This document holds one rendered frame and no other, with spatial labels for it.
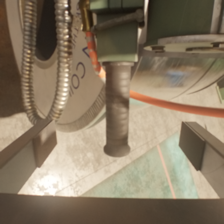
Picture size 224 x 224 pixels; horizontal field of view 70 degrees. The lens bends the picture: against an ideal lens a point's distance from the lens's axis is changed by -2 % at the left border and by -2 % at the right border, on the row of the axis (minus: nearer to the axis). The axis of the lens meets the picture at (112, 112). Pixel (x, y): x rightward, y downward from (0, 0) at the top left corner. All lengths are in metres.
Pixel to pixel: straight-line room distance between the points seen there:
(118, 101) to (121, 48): 0.07
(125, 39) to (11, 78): 1.37
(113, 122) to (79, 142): 1.36
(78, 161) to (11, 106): 0.72
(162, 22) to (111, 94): 0.10
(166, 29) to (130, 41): 0.05
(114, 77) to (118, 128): 0.07
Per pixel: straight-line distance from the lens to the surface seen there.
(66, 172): 1.54
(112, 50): 0.21
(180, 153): 2.80
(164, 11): 0.18
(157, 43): 0.18
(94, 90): 0.53
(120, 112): 0.22
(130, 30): 0.21
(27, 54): 0.31
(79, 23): 0.57
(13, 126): 1.43
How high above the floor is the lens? 1.41
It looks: 50 degrees down
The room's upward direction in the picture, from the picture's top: 71 degrees clockwise
